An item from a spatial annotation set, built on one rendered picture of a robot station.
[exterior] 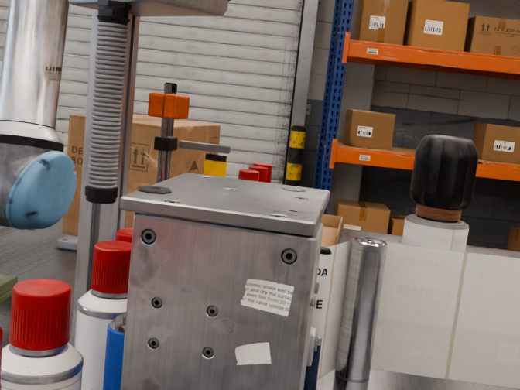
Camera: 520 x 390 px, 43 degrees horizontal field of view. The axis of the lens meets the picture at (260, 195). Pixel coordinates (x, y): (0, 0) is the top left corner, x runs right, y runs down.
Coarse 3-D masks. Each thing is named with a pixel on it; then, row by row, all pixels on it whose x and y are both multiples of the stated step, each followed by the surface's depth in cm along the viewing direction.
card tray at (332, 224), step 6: (324, 216) 200; (330, 216) 200; (336, 216) 200; (324, 222) 201; (330, 222) 200; (336, 222) 200; (324, 228) 197; (330, 228) 198; (336, 228) 199; (324, 234) 188; (330, 234) 189; (336, 234) 190; (324, 240) 181; (330, 240) 182; (336, 240) 171; (324, 246) 173
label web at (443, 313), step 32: (320, 256) 63; (416, 256) 72; (448, 256) 72; (480, 256) 71; (320, 288) 64; (384, 288) 73; (416, 288) 73; (448, 288) 72; (480, 288) 72; (512, 288) 72; (320, 320) 65; (384, 320) 73; (416, 320) 73; (448, 320) 73; (480, 320) 72; (512, 320) 72; (320, 352) 70; (384, 352) 74; (416, 352) 74; (448, 352) 73; (480, 352) 73; (512, 352) 73; (512, 384) 73
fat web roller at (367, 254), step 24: (360, 240) 71; (360, 264) 69; (384, 264) 70; (360, 288) 69; (360, 312) 70; (360, 336) 70; (336, 360) 73; (360, 360) 70; (336, 384) 72; (360, 384) 71
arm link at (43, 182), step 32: (32, 0) 97; (64, 0) 100; (32, 32) 97; (64, 32) 101; (32, 64) 97; (0, 96) 98; (32, 96) 97; (0, 128) 95; (32, 128) 96; (0, 160) 94; (32, 160) 95; (64, 160) 98; (0, 192) 94; (32, 192) 93; (64, 192) 100; (0, 224) 98; (32, 224) 96
